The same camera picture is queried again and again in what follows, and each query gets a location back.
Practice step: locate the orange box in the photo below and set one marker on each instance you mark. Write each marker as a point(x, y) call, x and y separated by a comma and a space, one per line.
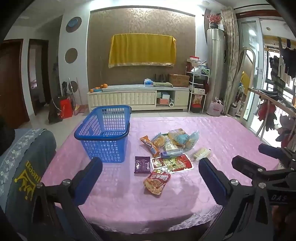
point(163, 101)

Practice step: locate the green folded cloth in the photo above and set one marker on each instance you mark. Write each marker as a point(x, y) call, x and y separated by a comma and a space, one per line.
point(163, 84)

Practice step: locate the orange pouch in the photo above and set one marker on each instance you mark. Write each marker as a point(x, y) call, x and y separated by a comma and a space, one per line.
point(178, 136)

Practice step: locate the standing air conditioner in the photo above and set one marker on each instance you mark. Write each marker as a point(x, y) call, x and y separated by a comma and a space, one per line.
point(215, 69)

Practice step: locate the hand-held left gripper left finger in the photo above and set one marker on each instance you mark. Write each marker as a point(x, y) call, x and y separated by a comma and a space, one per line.
point(90, 176)

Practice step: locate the flower vase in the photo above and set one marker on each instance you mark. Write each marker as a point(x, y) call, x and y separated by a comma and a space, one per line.
point(214, 20)

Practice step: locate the cracker packet with green ends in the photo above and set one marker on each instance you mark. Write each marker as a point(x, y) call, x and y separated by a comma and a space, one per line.
point(171, 146)

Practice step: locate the tissue box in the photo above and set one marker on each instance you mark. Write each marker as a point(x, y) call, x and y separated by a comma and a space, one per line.
point(148, 82)

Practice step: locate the row of dark bottles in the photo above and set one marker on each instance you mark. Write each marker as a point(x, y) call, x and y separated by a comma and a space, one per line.
point(160, 78)

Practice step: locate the long orange candy packet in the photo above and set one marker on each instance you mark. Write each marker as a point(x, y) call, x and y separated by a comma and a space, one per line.
point(146, 141)

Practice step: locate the red bag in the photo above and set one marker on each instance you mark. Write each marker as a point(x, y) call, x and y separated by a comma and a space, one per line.
point(66, 107)

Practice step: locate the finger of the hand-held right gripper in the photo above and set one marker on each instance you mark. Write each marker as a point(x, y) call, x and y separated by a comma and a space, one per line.
point(242, 162)
point(269, 149)

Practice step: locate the arched white frame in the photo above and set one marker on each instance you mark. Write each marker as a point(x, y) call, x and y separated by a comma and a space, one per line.
point(253, 60)

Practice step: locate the round cookie packet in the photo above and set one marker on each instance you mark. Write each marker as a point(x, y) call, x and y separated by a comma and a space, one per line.
point(159, 141)

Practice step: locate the clothes drying rack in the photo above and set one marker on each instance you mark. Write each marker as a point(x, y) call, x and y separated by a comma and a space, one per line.
point(268, 97)

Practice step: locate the striped curtain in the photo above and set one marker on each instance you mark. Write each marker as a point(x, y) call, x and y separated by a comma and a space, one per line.
point(230, 58)

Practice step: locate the broom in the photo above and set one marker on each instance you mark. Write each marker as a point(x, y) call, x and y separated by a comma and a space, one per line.
point(78, 107)

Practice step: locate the pink bag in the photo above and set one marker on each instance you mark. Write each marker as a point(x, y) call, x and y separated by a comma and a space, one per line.
point(215, 107)

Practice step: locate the blue plastic basket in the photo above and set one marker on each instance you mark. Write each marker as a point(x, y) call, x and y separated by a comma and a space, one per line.
point(104, 148)

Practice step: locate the cardboard box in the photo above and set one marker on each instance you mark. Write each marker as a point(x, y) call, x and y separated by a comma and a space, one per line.
point(179, 80)

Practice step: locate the dark blue snack packet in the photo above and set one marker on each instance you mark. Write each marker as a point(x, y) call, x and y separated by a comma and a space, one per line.
point(172, 153)

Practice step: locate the pink tablecloth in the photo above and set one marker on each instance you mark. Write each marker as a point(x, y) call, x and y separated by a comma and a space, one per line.
point(138, 208)

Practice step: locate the black bag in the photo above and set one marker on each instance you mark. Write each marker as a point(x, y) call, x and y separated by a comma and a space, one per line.
point(54, 111)

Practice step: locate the red orange snack packet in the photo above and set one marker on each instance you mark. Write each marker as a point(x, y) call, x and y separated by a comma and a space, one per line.
point(157, 182)

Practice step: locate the round wall plate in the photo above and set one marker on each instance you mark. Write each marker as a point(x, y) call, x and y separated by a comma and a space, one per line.
point(71, 55)
point(73, 24)

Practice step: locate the clear cracker packet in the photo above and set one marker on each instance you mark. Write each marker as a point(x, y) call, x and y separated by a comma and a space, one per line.
point(201, 154)

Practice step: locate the white tv cabinet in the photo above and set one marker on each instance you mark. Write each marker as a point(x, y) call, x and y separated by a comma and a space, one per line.
point(129, 98)

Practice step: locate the purple snack packet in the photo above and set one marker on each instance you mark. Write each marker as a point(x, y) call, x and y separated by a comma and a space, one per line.
point(142, 165)

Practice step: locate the white storage rack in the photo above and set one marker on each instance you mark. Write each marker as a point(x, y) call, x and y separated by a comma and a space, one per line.
point(197, 92)

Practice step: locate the dark wooden door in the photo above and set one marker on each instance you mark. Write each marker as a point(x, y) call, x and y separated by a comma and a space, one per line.
point(11, 83)

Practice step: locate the hanging clothes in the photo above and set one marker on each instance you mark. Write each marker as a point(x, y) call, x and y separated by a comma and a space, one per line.
point(284, 62)

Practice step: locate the clear bluish snack packet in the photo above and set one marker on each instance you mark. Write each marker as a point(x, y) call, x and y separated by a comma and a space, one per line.
point(191, 139)

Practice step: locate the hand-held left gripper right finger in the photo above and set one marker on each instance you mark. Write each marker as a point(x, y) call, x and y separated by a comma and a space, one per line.
point(211, 183)

